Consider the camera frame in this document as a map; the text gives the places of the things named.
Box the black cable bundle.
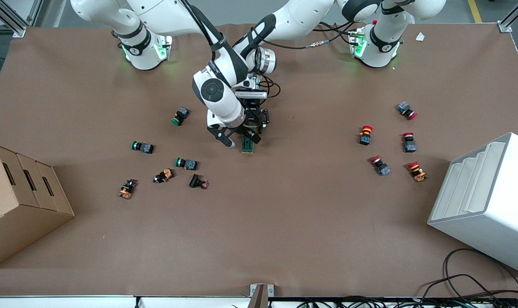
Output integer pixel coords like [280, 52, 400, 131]
[295, 274, 518, 308]

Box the green terminal block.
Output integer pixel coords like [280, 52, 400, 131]
[241, 120, 260, 154]

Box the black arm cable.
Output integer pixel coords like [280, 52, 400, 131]
[180, 0, 226, 53]
[259, 21, 359, 100]

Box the black looped cable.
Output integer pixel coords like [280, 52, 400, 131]
[443, 248, 518, 301]

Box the green push button blue block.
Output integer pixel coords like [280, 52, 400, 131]
[175, 157, 199, 171]
[131, 140, 155, 155]
[171, 107, 190, 127]

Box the black selector switch orange block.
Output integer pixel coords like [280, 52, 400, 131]
[118, 179, 138, 200]
[153, 168, 175, 184]

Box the white table edge rail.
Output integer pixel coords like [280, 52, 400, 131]
[0, 295, 252, 308]

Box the brown cardboard box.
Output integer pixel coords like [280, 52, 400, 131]
[0, 143, 76, 270]

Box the white stepped plastic rack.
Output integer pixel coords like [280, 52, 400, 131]
[427, 132, 518, 275]

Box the metal table bracket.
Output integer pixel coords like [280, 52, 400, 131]
[249, 283, 274, 308]

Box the black square pushbutton red block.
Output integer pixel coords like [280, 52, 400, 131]
[188, 173, 209, 190]

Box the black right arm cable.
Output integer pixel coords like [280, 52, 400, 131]
[180, 0, 226, 53]

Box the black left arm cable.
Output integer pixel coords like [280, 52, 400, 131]
[259, 21, 359, 100]

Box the red mushroom button orange block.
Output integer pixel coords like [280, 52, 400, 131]
[358, 125, 374, 146]
[407, 160, 428, 183]

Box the black base cable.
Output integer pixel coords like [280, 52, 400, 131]
[319, 20, 359, 44]

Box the brown paper table cover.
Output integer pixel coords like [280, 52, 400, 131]
[0, 22, 518, 298]

